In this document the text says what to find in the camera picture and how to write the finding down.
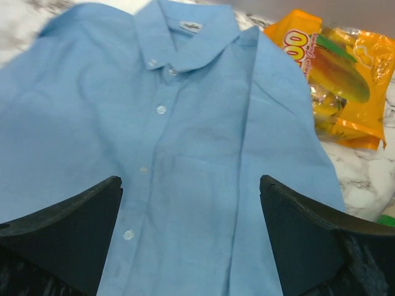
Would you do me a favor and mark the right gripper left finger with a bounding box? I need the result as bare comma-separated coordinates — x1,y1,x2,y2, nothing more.
1,176,123,295

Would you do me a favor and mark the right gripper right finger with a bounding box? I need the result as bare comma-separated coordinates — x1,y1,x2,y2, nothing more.
260,175,394,295

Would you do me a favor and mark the light blue button shirt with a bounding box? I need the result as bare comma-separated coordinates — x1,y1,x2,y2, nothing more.
1,1,345,295

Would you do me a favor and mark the green cassava chips bag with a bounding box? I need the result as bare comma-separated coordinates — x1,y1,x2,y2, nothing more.
376,215,395,227

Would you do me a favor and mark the orange mango gummy bag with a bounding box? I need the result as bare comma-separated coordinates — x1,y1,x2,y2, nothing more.
263,9,394,150

